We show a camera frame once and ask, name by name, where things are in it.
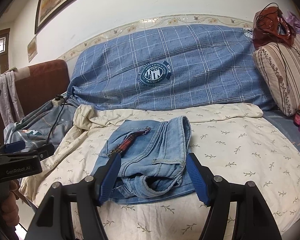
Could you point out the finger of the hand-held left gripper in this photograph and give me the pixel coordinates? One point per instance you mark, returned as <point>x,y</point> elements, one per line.
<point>15,147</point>
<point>43,152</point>

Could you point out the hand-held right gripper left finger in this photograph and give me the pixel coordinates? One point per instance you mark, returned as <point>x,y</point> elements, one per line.
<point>110,177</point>

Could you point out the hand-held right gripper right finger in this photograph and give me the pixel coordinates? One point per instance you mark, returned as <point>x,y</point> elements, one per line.
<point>197,180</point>

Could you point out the blue denim pants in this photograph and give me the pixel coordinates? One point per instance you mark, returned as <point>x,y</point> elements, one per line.
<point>150,150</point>

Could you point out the grey patterned quilt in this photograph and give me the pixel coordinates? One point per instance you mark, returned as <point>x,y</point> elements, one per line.
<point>40,122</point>

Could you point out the cream leaf-print blanket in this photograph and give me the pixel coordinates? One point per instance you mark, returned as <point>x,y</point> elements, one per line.
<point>240,155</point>

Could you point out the white power strip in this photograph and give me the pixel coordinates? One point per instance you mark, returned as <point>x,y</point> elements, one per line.
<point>57,102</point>

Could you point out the grey hanging cloth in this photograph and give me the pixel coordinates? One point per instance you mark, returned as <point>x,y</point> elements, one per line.
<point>12,92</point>

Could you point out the brown headboard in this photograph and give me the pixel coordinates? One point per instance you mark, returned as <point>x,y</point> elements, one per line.
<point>40,85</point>

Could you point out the blue plaid bedding roll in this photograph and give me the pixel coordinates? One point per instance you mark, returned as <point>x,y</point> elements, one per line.
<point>202,80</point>

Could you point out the blue bed sheet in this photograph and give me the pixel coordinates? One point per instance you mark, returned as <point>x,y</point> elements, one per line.
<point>282,125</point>

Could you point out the small dark red bottle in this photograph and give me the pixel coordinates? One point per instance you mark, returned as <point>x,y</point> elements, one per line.
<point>298,118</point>

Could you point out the striped floral pillow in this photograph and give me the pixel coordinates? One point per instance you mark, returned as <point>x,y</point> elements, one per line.
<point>277,67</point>

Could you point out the large framed picture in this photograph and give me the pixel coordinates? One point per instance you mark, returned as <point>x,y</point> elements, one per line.
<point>55,2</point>

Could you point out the red-brown plastic bag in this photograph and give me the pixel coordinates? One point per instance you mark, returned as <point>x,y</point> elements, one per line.
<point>262,32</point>

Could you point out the small wall picture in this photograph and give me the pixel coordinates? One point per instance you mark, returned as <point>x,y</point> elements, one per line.
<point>32,48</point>

